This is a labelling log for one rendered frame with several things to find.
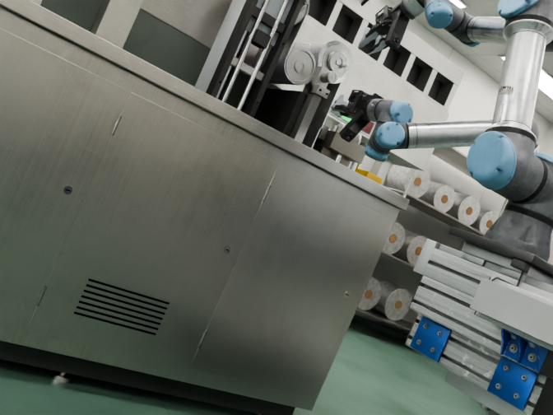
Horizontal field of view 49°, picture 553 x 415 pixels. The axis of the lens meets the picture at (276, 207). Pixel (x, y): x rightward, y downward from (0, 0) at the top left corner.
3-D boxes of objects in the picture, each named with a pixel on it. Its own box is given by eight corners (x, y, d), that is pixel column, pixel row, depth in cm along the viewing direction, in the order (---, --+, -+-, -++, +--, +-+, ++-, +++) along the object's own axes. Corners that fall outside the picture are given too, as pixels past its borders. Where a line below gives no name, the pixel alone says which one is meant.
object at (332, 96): (321, 128, 220) (341, 81, 220) (288, 122, 240) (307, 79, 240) (322, 128, 220) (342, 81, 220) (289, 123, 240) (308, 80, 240)
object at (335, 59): (339, 46, 214) (350, 62, 217) (336, 46, 215) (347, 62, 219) (326, 61, 212) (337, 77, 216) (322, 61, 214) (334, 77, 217)
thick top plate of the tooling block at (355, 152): (329, 146, 219) (336, 131, 219) (276, 135, 253) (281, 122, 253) (361, 164, 227) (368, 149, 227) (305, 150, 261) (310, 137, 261)
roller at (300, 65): (281, 73, 207) (295, 41, 207) (247, 72, 229) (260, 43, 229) (307, 89, 213) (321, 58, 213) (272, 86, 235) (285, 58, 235)
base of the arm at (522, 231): (556, 271, 143) (573, 232, 143) (527, 254, 134) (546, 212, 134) (501, 251, 155) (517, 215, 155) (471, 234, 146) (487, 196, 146)
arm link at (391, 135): (554, 148, 171) (378, 155, 171) (536, 152, 182) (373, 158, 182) (551, 107, 171) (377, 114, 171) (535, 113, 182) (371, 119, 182)
